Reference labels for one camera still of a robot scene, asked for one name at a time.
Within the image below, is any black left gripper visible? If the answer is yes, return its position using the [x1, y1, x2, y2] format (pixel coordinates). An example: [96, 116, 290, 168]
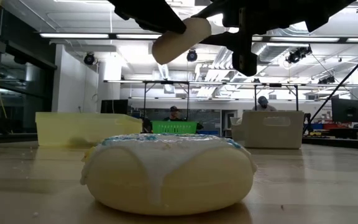
[107, 0, 188, 34]

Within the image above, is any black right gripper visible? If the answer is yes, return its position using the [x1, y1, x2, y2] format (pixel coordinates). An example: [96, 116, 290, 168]
[192, 0, 291, 77]

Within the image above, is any person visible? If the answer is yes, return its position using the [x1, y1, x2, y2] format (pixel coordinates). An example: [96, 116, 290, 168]
[252, 95, 278, 112]
[163, 105, 186, 122]

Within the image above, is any black computer monitor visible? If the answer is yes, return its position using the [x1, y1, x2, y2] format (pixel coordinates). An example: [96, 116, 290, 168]
[331, 98, 358, 124]
[100, 99, 129, 114]

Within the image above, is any green plastic basket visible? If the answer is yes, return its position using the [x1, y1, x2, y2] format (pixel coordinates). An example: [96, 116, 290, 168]
[151, 120, 198, 135]

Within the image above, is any grey plastic bin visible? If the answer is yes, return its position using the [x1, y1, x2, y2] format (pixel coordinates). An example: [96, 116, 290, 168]
[231, 110, 305, 149]

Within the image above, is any yellow translucent plastic bin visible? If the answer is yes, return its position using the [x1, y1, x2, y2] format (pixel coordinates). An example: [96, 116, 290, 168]
[35, 111, 143, 147]

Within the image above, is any silver ventilation duct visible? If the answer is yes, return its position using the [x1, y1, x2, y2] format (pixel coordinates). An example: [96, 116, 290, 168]
[250, 32, 295, 65]

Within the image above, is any black cable to right arm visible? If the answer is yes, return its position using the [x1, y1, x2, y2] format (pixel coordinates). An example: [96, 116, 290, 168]
[302, 34, 358, 135]

